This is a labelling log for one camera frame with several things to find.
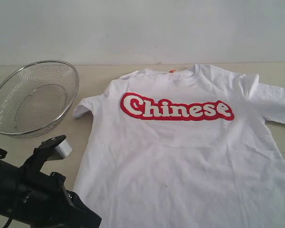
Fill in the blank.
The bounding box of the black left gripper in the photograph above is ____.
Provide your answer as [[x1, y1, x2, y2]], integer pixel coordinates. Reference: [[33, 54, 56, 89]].
[[16, 165, 102, 228]]

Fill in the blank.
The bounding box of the white t-shirt red lettering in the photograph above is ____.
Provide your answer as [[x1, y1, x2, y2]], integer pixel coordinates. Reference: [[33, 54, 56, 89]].
[[73, 65, 285, 228]]

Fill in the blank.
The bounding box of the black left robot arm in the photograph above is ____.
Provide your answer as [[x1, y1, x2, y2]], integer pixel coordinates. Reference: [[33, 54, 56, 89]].
[[0, 149, 102, 228]]

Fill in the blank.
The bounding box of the round metal mesh basket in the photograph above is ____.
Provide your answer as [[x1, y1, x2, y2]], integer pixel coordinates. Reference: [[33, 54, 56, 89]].
[[0, 60, 79, 138]]

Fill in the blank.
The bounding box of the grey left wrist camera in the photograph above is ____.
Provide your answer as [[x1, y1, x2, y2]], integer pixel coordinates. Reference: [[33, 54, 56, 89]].
[[23, 135, 72, 172]]

